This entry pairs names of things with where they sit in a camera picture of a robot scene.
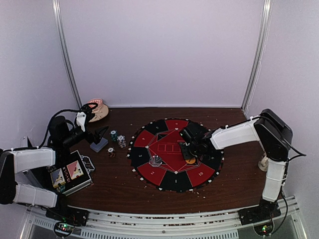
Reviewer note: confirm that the red white patterned bowl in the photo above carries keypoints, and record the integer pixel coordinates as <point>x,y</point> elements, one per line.
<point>96,103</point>

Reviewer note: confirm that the cream ceramic mug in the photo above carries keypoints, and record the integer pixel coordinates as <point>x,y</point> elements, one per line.
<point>263,163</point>

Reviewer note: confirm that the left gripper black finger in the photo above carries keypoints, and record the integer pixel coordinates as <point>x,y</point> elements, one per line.
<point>99,133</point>
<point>91,138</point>

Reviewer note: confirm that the green poker chip stack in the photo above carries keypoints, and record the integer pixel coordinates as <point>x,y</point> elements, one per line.
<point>114,135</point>

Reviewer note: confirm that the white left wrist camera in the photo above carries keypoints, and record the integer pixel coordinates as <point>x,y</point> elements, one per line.
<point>80,120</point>

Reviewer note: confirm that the blue white poker chip stack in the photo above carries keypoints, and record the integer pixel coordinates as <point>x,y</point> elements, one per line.
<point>121,140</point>

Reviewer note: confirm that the brown poker chip stack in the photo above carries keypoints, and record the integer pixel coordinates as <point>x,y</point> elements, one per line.
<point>111,152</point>

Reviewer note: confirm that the right aluminium frame post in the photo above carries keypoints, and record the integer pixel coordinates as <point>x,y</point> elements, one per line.
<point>261,43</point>

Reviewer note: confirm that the orange big blind button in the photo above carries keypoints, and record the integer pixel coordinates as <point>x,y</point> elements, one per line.
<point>191,161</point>

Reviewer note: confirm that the front aluminium rail base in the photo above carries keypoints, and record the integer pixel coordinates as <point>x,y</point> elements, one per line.
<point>224,224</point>

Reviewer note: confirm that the clear acrylic dealer button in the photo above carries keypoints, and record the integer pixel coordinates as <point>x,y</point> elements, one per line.
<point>155,161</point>

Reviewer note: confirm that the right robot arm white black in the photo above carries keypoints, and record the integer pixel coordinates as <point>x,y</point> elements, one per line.
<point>266,134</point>

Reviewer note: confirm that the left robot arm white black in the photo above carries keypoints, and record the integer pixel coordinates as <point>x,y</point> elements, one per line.
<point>15,187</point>

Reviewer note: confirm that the left aluminium frame post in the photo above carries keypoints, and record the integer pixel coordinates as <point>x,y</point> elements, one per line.
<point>65,54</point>

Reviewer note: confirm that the blue playing card deck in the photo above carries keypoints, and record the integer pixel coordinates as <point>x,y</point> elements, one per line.
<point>97,147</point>

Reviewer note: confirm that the aluminium frame post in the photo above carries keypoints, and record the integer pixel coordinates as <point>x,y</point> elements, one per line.
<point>261,43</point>
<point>65,54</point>

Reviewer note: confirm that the aluminium poker case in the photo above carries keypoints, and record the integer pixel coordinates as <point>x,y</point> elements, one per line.
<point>67,176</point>

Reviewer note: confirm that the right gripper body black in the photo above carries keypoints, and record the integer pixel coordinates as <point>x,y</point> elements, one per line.
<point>192,153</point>

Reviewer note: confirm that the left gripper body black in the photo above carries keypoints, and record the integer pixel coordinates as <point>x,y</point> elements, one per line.
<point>69,140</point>

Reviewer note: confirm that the round red black poker mat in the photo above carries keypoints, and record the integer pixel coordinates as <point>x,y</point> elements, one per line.
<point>162,138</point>

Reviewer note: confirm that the round wooden plate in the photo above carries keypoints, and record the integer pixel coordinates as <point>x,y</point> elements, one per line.
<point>100,113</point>

